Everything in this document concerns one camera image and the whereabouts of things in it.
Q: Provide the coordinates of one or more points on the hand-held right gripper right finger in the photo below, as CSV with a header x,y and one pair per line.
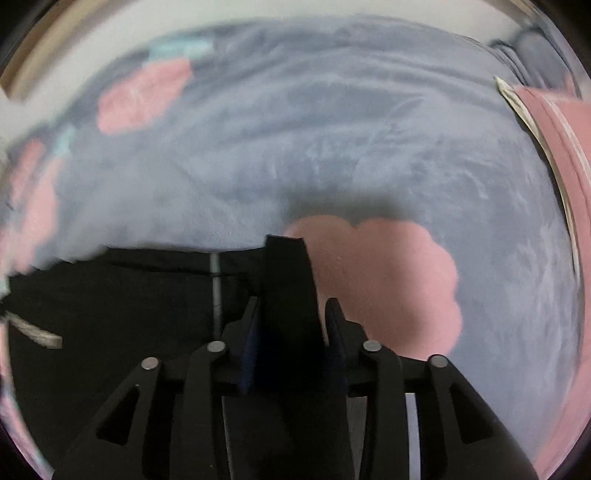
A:
x,y
336,339

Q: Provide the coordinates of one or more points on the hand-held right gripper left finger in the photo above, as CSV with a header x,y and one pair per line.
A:
x,y
249,364

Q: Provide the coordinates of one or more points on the black hooded jacket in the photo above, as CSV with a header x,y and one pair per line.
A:
x,y
115,300

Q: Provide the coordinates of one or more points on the grey floral blanket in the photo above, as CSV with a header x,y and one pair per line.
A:
x,y
323,138

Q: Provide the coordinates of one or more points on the pink pillow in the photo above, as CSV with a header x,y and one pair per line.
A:
x,y
561,138

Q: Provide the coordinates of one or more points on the grey pillow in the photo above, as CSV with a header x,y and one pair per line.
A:
x,y
535,55

